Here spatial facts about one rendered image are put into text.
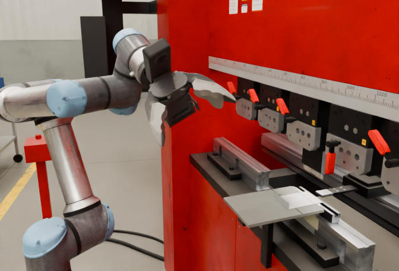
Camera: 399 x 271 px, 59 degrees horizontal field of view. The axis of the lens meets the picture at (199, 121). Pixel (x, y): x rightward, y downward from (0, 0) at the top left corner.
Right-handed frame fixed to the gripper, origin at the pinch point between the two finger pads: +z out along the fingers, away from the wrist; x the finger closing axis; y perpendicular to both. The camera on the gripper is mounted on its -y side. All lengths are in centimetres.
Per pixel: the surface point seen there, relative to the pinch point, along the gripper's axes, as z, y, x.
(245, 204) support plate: -11, 59, -10
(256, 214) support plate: -5, 56, -10
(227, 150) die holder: -59, 97, -27
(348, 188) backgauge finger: -1, 72, -44
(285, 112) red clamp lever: -23, 45, -36
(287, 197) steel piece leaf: -8, 64, -23
